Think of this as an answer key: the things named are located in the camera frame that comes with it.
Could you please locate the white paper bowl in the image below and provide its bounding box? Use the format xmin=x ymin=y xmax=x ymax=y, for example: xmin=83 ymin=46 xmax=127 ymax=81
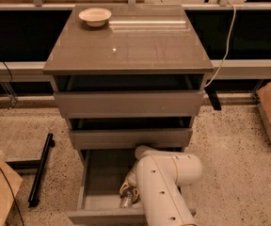
xmin=78 ymin=8 xmax=112 ymax=27

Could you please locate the black cable left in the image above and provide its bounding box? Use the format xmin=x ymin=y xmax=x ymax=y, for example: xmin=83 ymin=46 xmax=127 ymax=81
xmin=0 ymin=150 xmax=26 ymax=226

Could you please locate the middle grey drawer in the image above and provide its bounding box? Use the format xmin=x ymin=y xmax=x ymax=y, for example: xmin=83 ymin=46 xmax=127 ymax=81
xmin=69 ymin=128 xmax=193 ymax=150

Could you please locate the grey drawer cabinet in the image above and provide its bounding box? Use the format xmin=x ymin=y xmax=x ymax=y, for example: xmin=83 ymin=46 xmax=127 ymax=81
xmin=42 ymin=4 xmax=215 ymax=153

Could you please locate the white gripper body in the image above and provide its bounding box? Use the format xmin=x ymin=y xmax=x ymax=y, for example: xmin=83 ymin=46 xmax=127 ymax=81
xmin=125 ymin=169 xmax=137 ymax=187

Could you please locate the top grey drawer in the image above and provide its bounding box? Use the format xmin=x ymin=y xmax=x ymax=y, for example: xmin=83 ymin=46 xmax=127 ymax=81
xmin=55 ymin=91 xmax=204 ymax=119

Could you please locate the open bottom grey drawer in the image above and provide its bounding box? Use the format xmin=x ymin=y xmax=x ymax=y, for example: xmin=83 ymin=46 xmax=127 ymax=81
xmin=67 ymin=147 xmax=197 ymax=225

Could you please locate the metal window rail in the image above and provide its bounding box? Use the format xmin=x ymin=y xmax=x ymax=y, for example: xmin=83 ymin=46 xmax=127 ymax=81
xmin=0 ymin=59 xmax=271 ymax=82

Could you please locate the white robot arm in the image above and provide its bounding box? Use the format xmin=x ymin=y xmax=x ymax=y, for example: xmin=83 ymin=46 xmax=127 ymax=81
xmin=120 ymin=145 xmax=202 ymax=226

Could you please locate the black metal stand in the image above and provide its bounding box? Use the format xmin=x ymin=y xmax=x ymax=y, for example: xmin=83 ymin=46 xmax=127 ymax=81
xmin=8 ymin=133 xmax=55 ymax=208

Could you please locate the black bracket behind cabinet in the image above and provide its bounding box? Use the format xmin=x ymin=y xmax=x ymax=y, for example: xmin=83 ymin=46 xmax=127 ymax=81
xmin=204 ymin=86 xmax=221 ymax=111

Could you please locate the clear plastic water bottle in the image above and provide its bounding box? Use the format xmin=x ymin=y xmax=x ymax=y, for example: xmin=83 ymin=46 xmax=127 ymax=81
xmin=120 ymin=188 xmax=134 ymax=208

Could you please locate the white cable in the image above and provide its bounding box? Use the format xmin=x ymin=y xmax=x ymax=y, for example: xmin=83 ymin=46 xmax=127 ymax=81
xmin=204 ymin=2 xmax=237 ymax=89

